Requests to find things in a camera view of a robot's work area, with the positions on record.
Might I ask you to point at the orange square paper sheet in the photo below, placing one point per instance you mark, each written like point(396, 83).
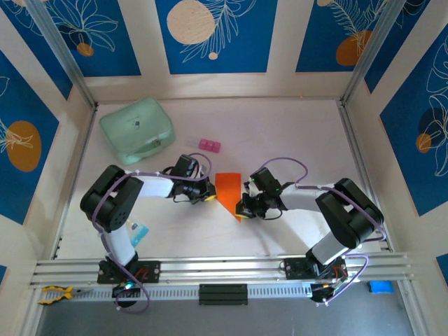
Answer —
point(229, 189)

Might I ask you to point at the aluminium side rail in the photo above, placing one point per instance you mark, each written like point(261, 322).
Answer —
point(71, 196)
point(357, 147)

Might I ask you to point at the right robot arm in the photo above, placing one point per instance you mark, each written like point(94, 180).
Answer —
point(350, 217)

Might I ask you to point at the black ribbed bracket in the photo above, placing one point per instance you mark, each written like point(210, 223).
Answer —
point(223, 294)

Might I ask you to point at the aluminium frame post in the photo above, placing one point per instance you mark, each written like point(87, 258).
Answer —
point(378, 49)
point(59, 45)

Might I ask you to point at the light blue wipes packet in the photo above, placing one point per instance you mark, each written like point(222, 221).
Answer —
point(140, 232)

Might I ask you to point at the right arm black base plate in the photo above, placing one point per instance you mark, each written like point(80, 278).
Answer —
point(295, 269)

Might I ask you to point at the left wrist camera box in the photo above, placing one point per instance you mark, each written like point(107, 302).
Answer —
point(202, 171)

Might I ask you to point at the pink and clear pill box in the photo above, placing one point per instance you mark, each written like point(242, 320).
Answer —
point(209, 145)

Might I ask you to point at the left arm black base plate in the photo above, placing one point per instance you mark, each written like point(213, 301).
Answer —
point(150, 272)

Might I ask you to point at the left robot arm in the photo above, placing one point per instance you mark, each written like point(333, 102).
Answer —
point(112, 210)

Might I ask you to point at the mint green zip case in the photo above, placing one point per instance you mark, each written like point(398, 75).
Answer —
point(136, 122)

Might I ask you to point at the blue sponge block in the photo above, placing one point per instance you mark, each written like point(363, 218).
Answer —
point(381, 287)

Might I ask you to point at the aluminium mounting rail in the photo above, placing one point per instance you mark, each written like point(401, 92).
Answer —
point(224, 267)

